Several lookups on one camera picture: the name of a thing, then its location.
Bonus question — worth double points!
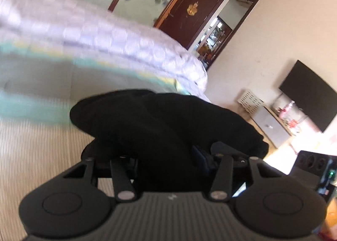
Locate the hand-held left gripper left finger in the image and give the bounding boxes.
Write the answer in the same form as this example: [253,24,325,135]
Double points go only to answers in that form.
[63,155,139,203]

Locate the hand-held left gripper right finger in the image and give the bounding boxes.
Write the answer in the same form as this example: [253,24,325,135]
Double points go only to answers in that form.
[191,142,283,202]

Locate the black pants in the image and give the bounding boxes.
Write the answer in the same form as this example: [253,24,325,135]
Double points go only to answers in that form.
[70,89,269,194]

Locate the pink ornaments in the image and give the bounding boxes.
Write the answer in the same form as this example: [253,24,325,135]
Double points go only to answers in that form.
[272,99,310,132]

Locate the white low cabinet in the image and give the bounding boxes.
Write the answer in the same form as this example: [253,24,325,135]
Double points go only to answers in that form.
[250,105,293,149]

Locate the black flat television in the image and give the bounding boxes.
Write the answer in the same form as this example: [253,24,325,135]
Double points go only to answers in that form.
[278,59,337,133]

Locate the white perforated basket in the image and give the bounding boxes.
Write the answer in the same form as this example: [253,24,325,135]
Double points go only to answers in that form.
[237,89,265,115]

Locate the teal yellow edged sheet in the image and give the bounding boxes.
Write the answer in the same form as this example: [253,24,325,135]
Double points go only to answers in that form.
[0,41,211,125]

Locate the white checked quilt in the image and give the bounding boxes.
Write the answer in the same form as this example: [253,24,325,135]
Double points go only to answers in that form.
[0,0,208,94]

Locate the dark brown door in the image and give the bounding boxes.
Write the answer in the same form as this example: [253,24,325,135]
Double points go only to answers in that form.
[154,0,262,71]

